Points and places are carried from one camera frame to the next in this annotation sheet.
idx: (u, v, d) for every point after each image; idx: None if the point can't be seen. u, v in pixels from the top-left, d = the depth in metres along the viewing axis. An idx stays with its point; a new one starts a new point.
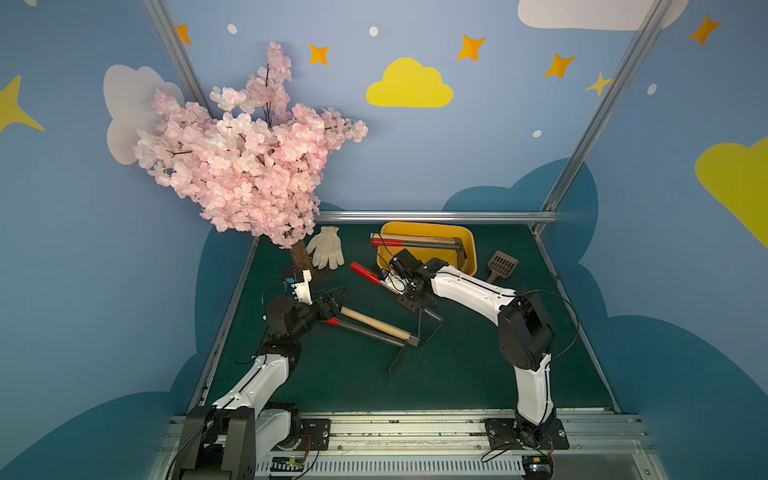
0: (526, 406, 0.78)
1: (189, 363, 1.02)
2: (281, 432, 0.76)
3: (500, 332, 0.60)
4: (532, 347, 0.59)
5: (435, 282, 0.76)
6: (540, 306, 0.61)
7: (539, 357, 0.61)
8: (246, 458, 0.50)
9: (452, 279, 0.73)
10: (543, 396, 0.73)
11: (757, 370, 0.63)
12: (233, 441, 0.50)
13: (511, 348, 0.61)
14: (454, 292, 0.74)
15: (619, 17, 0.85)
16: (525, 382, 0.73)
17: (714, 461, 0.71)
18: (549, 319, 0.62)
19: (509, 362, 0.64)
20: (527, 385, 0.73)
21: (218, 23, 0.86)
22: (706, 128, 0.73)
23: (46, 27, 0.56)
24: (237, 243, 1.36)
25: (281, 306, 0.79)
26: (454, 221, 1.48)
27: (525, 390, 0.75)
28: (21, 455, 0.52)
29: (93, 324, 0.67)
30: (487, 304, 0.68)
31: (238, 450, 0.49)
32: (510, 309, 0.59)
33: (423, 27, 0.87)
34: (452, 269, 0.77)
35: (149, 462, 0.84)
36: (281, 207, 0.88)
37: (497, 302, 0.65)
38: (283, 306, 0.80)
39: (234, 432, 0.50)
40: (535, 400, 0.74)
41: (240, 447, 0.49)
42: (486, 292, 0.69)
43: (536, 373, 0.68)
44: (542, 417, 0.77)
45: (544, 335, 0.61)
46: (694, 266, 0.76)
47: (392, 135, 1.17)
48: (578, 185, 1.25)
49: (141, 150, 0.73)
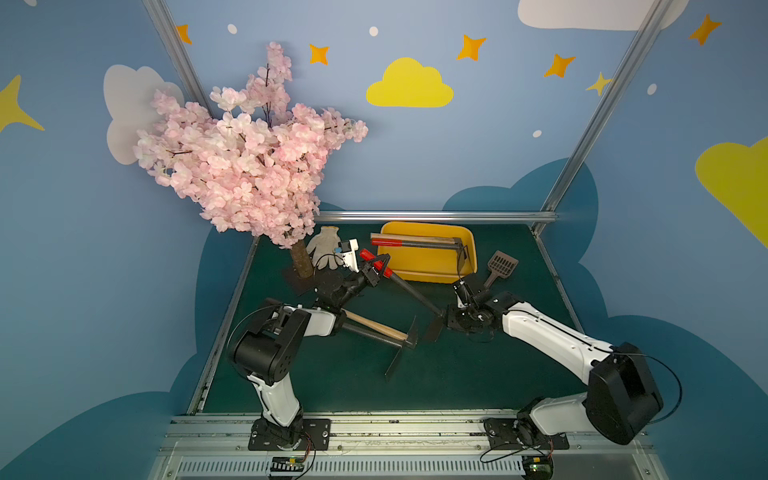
0: (546, 419, 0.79)
1: (189, 363, 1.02)
2: (282, 417, 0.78)
3: (592, 395, 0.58)
4: (632, 418, 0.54)
5: (508, 320, 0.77)
6: (642, 369, 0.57)
7: (639, 431, 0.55)
8: (291, 348, 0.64)
9: (529, 321, 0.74)
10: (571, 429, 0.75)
11: (756, 370, 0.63)
12: (292, 324, 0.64)
13: (604, 413, 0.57)
14: (529, 334, 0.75)
15: (619, 17, 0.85)
16: (569, 415, 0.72)
17: (715, 461, 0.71)
18: (654, 387, 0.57)
19: (598, 426, 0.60)
20: (565, 415, 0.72)
21: (218, 24, 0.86)
22: (707, 128, 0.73)
23: (45, 27, 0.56)
24: (238, 243, 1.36)
25: (332, 281, 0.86)
26: (454, 221, 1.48)
27: (561, 418, 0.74)
28: (21, 455, 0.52)
29: (93, 324, 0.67)
30: (574, 355, 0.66)
31: (292, 332, 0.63)
32: (605, 368, 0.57)
33: (422, 27, 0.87)
34: (528, 308, 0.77)
35: (150, 462, 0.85)
36: (281, 207, 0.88)
37: (589, 355, 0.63)
38: (333, 283, 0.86)
39: (294, 320, 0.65)
40: (565, 427, 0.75)
41: (294, 331, 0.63)
42: (574, 343, 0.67)
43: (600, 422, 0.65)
44: (550, 431, 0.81)
45: (650, 405, 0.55)
46: (696, 266, 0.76)
47: (392, 135, 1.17)
48: (578, 185, 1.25)
49: (141, 150, 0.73)
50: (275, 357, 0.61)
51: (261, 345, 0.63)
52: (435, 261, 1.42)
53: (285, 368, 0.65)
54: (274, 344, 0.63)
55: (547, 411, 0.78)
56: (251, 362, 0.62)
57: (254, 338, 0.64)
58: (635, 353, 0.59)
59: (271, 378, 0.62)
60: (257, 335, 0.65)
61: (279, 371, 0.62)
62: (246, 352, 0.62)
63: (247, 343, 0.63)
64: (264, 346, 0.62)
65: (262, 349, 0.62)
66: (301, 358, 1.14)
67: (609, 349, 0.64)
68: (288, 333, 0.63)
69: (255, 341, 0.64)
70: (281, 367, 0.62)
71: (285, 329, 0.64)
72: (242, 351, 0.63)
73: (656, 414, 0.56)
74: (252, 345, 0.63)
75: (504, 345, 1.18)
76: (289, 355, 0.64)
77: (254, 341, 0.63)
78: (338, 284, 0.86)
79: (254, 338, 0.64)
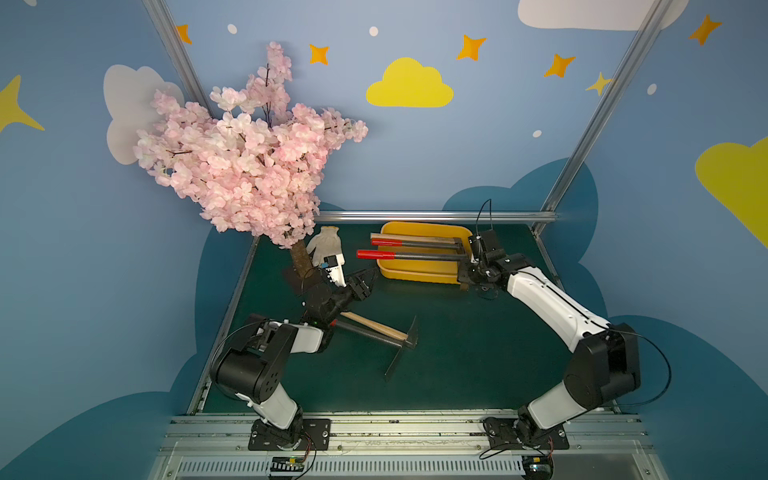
0: (541, 410, 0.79)
1: (188, 363, 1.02)
2: (281, 421, 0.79)
3: (577, 360, 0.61)
4: (607, 391, 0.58)
5: (514, 280, 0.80)
6: (633, 352, 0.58)
7: (610, 399, 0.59)
8: (277, 363, 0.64)
9: (536, 285, 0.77)
10: (566, 417, 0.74)
11: (757, 370, 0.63)
12: (278, 339, 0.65)
13: (582, 379, 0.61)
14: (533, 298, 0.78)
15: (619, 17, 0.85)
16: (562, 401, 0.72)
17: (715, 461, 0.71)
18: (636, 368, 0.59)
19: (574, 386, 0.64)
20: (556, 397, 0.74)
21: (218, 24, 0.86)
22: (707, 129, 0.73)
23: (45, 27, 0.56)
24: (238, 243, 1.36)
25: (318, 296, 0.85)
26: (454, 221, 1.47)
27: (553, 403, 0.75)
28: (21, 455, 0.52)
29: (93, 324, 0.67)
30: (569, 325, 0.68)
31: (279, 347, 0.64)
32: (595, 341, 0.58)
33: (422, 27, 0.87)
34: (539, 274, 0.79)
35: (149, 462, 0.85)
36: (281, 207, 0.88)
37: (582, 328, 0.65)
38: (320, 297, 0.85)
39: (280, 335, 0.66)
40: (556, 416, 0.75)
41: (280, 347, 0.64)
42: (572, 313, 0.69)
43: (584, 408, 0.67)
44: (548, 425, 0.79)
45: (625, 381, 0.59)
46: (696, 265, 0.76)
47: (391, 136, 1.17)
48: (578, 185, 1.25)
49: (141, 150, 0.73)
50: (260, 374, 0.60)
51: (244, 364, 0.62)
52: None
53: (272, 385, 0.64)
54: (259, 361, 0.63)
55: (543, 400, 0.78)
56: (235, 381, 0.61)
57: (237, 356, 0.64)
58: (629, 333, 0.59)
59: (256, 398, 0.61)
60: (240, 353, 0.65)
61: (265, 389, 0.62)
62: (230, 373, 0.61)
63: (230, 363, 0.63)
64: (248, 365, 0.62)
65: (247, 366, 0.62)
66: (300, 358, 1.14)
67: (605, 325, 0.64)
68: (274, 349, 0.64)
69: (239, 360, 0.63)
70: (267, 385, 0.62)
71: (271, 345, 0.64)
72: (225, 371, 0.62)
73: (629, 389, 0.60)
74: (235, 364, 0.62)
75: (503, 345, 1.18)
76: (275, 372, 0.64)
77: (238, 360, 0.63)
78: (326, 298, 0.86)
79: (237, 356, 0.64)
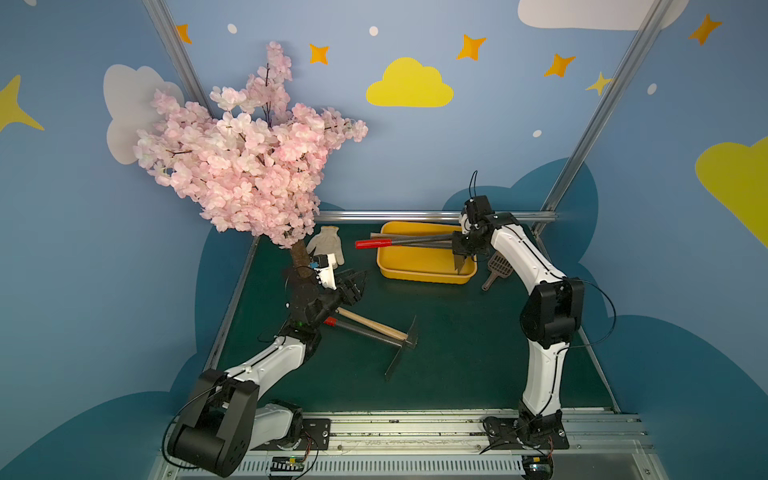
0: (529, 393, 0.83)
1: (188, 363, 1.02)
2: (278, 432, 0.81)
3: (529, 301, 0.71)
4: (549, 329, 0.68)
5: (497, 234, 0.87)
6: (578, 300, 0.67)
7: (553, 336, 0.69)
8: (239, 431, 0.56)
9: (513, 239, 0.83)
10: (545, 386, 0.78)
11: (756, 370, 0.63)
12: (233, 409, 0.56)
13: (531, 318, 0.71)
14: (508, 249, 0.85)
15: (619, 17, 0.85)
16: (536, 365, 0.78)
17: (715, 461, 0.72)
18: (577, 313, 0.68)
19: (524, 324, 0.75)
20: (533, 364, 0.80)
21: (218, 24, 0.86)
22: (707, 129, 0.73)
23: (45, 27, 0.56)
24: (238, 242, 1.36)
25: (304, 296, 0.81)
26: (454, 221, 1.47)
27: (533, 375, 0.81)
28: (21, 455, 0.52)
29: (92, 324, 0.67)
30: (532, 273, 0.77)
31: (235, 420, 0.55)
32: (548, 288, 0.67)
33: (421, 26, 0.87)
34: (518, 230, 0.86)
35: (150, 462, 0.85)
36: (281, 207, 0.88)
37: (541, 276, 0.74)
38: (307, 296, 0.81)
39: (235, 404, 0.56)
40: (537, 388, 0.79)
41: (237, 417, 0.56)
42: (536, 264, 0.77)
43: (545, 352, 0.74)
44: (541, 409, 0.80)
45: (566, 324, 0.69)
46: (696, 266, 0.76)
47: (391, 136, 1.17)
48: (578, 185, 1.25)
49: (141, 150, 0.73)
50: (217, 457, 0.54)
51: (201, 441, 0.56)
52: (435, 261, 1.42)
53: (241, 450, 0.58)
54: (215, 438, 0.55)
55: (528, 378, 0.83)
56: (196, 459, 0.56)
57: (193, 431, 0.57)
58: (578, 285, 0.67)
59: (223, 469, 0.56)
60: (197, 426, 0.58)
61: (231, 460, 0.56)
62: (188, 450, 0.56)
63: (187, 439, 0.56)
64: (203, 444, 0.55)
65: (203, 446, 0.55)
66: None
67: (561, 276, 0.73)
68: (228, 423, 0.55)
69: (194, 438, 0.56)
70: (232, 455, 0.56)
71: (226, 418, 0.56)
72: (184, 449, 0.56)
73: (570, 330, 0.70)
74: (192, 442, 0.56)
75: (503, 345, 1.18)
76: (239, 440, 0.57)
77: (194, 436, 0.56)
78: (312, 299, 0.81)
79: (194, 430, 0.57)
